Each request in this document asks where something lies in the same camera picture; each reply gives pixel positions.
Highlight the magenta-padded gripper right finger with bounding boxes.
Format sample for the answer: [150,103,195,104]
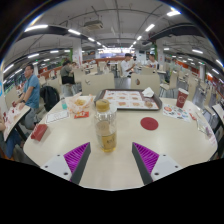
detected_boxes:
[131,142,183,186]

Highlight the small red box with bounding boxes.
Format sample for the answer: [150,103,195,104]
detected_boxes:
[30,123,49,142]

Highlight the ceiling lights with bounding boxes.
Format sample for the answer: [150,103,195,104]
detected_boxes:
[2,9,224,84]

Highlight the ceiling air conditioner unit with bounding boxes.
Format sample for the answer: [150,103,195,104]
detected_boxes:
[83,19,104,31]

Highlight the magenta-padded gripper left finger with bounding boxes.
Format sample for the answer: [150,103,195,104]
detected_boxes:
[41,142,92,186]

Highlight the neighbouring table with printed paper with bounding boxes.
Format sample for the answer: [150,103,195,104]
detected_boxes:
[1,104,32,143]

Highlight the beige wooden chair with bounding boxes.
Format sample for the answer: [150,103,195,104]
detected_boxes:
[130,73,162,96]
[80,73,116,97]

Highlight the person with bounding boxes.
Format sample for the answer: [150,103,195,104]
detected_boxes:
[146,53,159,70]
[59,59,76,85]
[0,114,22,159]
[120,52,136,78]
[12,63,42,129]

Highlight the white paper napkin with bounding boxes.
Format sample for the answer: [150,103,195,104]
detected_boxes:
[141,86,155,98]

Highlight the red sauce packet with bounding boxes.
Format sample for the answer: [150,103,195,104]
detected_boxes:
[73,111,90,120]

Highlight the brown food tray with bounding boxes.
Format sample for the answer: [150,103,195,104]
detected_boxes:
[94,88,163,112]

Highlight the red paper cup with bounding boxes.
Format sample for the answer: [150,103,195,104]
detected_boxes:
[175,87,190,109]

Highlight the fries in clear bag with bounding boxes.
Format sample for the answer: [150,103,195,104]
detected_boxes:
[65,93,94,115]

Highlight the colourful printed paper sheet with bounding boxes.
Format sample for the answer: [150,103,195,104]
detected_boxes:
[162,103,193,123]

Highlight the clear plastic packet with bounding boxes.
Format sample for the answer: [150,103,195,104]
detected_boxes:
[196,118,214,138]

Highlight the group of beige chairs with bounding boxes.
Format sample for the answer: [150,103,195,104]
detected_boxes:
[159,68,218,109]

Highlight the white paper card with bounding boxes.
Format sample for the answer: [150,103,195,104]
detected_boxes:
[45,109,70,124]

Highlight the flat round red coaster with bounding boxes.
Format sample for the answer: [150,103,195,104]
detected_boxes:
[139,116,160,132]

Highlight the black backpack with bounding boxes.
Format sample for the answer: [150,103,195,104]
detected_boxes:
[39,85,61,112]

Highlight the clear bottle with yellow drink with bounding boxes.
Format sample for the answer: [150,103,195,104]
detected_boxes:
[93,98,118,154]

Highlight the small teal bottle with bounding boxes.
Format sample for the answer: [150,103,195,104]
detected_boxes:
[60,96,68,110]

